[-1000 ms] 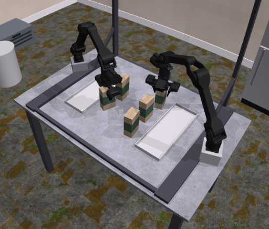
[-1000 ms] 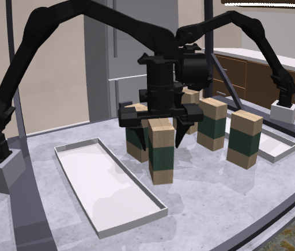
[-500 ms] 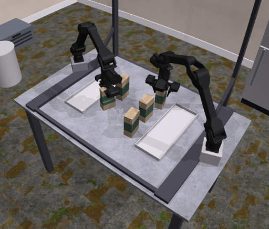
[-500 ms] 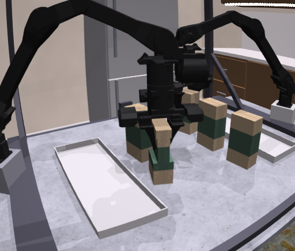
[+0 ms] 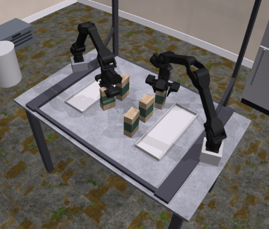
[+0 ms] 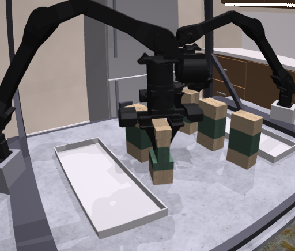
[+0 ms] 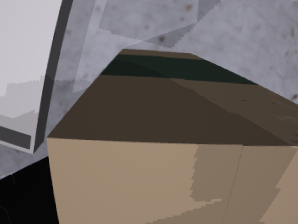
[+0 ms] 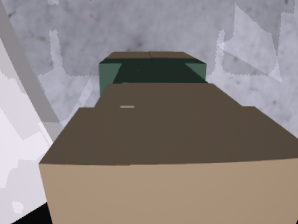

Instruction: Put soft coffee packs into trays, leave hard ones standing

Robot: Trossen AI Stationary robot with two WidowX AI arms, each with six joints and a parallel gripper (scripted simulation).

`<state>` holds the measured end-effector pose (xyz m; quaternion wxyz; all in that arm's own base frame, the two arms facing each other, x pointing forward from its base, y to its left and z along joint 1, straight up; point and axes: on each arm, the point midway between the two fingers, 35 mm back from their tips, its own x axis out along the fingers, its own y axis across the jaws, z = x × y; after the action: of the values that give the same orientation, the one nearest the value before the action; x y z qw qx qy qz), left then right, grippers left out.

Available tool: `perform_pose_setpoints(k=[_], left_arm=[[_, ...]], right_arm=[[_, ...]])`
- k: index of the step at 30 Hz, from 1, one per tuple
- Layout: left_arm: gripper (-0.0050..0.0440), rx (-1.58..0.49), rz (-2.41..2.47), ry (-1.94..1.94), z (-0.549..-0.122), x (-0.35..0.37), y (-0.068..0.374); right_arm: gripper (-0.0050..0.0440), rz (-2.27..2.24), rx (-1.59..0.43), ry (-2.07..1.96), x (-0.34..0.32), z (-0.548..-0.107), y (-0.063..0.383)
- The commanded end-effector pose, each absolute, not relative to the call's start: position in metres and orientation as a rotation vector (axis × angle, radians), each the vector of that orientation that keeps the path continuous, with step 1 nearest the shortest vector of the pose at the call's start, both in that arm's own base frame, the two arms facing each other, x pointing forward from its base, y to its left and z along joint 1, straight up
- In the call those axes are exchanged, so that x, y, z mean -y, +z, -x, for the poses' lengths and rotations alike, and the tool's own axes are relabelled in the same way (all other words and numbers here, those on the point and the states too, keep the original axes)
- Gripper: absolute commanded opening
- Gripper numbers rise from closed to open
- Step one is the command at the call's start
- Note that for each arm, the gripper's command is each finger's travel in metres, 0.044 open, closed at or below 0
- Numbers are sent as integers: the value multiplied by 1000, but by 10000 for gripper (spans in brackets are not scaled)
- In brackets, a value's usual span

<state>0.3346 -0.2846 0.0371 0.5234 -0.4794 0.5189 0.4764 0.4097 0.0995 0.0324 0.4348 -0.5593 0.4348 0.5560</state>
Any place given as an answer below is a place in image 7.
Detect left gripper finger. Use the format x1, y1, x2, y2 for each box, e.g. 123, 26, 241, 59
0, 156, 59, 224

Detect long shallow grey tray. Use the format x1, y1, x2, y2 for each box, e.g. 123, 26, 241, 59
0, 0, 73, 154

